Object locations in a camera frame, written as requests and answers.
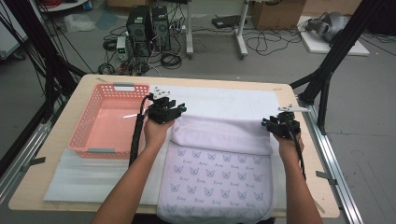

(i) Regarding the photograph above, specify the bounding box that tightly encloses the clear plastic bag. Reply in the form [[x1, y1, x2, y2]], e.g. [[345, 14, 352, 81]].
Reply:
[[64, 13, 96, 34]]

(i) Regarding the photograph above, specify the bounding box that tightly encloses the black flat device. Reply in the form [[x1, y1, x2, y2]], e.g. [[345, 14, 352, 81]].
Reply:
[[211, 14, 247, 30]]

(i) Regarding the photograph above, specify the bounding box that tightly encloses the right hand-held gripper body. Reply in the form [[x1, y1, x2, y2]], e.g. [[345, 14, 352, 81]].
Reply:
[[270, 105, 311, 139]]

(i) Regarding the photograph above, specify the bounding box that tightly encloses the loose black floor cable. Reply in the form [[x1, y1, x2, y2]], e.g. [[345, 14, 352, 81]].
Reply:
[[246, 27, 303, 57]]

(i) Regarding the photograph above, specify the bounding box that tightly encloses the pink plastic basket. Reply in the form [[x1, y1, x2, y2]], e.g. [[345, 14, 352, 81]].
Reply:
[[67, 82, 151, 160]]

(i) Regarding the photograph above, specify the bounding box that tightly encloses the white floor board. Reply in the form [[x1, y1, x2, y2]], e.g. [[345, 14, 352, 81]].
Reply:
[[297, 15, 371, 57]]

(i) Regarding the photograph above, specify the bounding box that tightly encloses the white bench power supply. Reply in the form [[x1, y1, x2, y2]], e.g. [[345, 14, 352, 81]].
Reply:
[[116, 35, 129, 62]]

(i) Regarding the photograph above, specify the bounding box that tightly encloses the aluminium rail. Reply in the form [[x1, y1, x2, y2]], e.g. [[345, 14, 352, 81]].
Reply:
[[0, 102, 64, 204], [297, 97, 364, 224]]

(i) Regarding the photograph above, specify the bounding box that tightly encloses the beige tape strip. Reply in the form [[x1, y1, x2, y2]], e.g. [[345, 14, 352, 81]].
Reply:
[[313, 200, 327, 215]]

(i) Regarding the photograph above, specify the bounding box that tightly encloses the grey rounded machine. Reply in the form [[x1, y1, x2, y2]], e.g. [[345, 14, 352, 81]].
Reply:
[[304, 11, 351, 43]]

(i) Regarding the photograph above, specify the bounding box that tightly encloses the person's left hand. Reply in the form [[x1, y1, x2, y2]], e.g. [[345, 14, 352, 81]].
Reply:
[[143, 118, 176, 149]]

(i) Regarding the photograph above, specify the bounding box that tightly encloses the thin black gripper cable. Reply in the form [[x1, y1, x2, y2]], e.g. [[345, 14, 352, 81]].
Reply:
[[288, 120, 307, 181]]

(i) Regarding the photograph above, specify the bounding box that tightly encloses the white metal desk frame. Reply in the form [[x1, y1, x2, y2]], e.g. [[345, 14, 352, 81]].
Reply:
[[185, 0, 250, 60]]

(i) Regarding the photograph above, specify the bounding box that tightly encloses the brown cardboard box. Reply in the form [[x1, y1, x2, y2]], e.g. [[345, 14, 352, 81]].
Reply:
[[250, 0, 307, 31]]

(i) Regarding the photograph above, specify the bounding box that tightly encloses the lilac printed cloth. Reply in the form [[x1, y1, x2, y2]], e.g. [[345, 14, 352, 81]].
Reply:
[[156, 113, 275, 224]]

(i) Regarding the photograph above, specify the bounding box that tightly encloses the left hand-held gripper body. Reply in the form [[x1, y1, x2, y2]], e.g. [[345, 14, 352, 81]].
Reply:
[[146, 86, 183, 125]]

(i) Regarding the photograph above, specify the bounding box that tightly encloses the black metal frame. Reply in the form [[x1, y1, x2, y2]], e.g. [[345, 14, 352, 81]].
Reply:
[[289, 0, 396, 135], [0, 0, 89, 175]]

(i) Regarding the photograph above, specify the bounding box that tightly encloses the grey metal bracket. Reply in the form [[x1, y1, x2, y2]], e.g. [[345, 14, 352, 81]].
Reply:
[[28, 156, 47, 166], [315, 170, 338, 185]]

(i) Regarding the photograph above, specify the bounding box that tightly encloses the black sleeved gripper cable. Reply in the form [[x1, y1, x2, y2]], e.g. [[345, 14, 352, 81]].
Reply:
[[128, 94, 153, 167]]

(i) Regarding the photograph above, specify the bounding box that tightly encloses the person's right hand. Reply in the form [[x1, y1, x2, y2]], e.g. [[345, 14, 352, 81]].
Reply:
[[274, 133, 304, 162]]

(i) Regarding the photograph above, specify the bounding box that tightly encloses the black computer tower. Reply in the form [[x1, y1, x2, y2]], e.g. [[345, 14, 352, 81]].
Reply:
[[125, 5, 151, 58], [151, 6, 172, 52]]

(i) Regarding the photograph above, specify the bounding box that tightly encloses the white grid mat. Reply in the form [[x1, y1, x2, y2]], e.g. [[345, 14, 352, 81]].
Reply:
[[43, 83, 297, 210]]

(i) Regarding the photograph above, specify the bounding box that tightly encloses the coiled black cable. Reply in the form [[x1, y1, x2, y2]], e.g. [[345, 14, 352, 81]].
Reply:
[[97, 63, 116, 76], [160, 52, 183, 70]]

